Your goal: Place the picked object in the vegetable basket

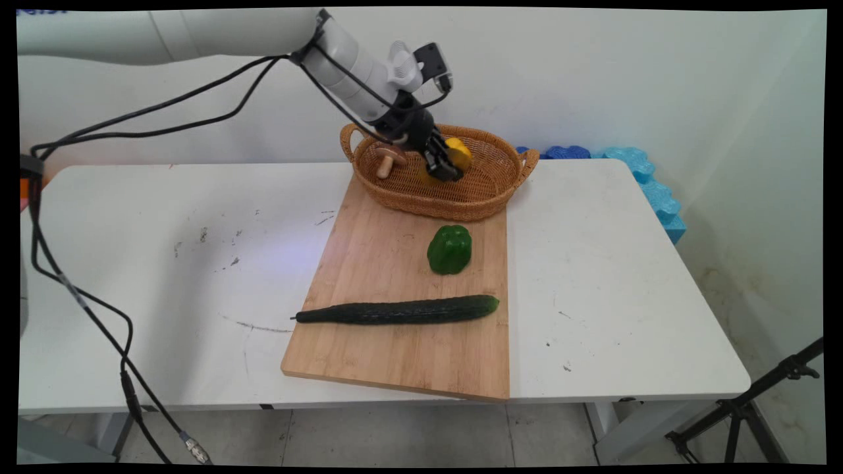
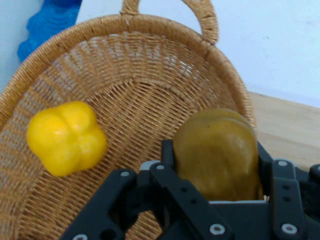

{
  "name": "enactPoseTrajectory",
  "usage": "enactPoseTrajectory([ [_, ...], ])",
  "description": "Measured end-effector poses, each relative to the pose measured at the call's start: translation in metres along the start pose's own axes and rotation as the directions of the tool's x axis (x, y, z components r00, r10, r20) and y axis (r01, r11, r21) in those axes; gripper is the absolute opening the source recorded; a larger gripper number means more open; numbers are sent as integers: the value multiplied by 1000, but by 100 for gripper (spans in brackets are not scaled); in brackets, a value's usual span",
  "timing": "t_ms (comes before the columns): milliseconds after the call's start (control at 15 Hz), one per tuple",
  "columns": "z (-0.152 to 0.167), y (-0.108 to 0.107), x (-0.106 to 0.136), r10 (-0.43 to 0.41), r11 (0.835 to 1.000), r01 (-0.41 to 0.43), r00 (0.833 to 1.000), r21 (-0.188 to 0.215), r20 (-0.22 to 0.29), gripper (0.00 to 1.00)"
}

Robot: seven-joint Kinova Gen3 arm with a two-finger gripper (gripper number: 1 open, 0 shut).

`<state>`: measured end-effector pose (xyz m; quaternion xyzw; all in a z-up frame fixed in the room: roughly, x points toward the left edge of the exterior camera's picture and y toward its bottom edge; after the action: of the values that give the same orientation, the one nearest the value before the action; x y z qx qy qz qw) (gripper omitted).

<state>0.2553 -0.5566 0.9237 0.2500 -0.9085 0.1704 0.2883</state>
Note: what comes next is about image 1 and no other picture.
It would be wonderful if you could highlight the black tripod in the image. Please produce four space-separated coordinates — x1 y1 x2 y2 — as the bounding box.
665 337 825 464

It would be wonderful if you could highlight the white table leg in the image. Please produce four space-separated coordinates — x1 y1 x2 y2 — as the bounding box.
91 412 136 458
585 399 692 465

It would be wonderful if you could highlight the brown toy mushroom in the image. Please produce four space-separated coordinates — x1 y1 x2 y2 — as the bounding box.
375 146 408 180

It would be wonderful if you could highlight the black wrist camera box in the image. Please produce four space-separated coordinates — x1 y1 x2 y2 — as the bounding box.
414 42 454 94

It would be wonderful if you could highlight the green bell pepper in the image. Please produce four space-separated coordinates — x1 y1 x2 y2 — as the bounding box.
427 224 473 276

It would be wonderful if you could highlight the yellow bell pepper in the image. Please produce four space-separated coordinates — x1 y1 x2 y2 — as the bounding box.
420 137 474 186

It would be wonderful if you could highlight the black cable with metal connector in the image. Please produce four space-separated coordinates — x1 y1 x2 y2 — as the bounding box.
28 172 213 465

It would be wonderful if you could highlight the dark green cucumber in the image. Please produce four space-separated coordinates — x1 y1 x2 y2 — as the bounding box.
290 295 501 325

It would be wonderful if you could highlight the bamboo cutting board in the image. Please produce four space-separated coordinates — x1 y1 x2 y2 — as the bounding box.
281 172 510 402

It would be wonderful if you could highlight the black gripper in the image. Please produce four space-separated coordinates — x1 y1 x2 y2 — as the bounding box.
375 92 464 183

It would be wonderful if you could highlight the woven wicker basket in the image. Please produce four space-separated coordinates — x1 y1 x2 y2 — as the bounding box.
340 123 541 223

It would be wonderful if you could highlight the blue foam mat stack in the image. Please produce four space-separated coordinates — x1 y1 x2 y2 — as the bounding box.
516 145 688 245

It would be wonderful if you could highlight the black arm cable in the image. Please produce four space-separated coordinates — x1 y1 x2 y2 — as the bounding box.
30 55 289 159
30 58 284 159

